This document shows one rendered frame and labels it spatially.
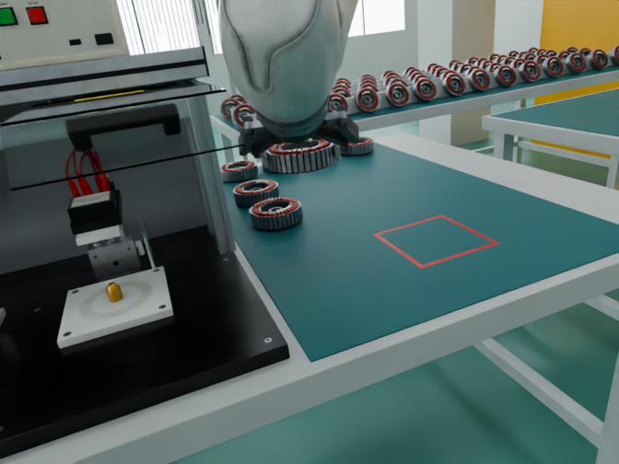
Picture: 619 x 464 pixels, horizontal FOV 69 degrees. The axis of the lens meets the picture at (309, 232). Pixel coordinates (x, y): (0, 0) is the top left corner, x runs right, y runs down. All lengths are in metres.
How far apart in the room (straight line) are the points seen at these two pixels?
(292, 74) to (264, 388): 0.35
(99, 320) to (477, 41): 4.12
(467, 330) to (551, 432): 0.94
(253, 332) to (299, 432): 0.94
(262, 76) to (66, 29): 0.45
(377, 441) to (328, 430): 0.15
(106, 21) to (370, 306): 0.57
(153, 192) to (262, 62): 0.61
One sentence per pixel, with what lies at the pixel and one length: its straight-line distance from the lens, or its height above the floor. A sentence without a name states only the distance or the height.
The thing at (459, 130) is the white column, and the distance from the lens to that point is 4.47.
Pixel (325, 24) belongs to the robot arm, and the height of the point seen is 1.12.
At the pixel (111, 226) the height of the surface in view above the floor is 0.88.
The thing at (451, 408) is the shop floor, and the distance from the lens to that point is 1.57.
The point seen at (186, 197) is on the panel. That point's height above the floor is 0.84.
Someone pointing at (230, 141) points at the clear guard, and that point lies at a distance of 0.53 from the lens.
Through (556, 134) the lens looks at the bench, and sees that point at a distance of 1.68.
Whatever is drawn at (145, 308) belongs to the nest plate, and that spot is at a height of 0.78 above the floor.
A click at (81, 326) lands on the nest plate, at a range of 0.71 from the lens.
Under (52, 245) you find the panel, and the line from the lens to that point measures 0.98.
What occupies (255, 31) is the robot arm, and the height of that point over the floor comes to 1.12.
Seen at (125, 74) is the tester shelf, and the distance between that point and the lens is 0.76.
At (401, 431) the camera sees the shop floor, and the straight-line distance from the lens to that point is 1.50.
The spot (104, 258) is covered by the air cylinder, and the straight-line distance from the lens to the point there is 0.85.
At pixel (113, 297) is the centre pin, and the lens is 0.73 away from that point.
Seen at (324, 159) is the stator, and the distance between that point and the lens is 0.71.
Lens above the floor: 1.11
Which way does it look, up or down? 24 degrees down
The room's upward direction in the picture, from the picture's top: 7 degrees counter-clockwise
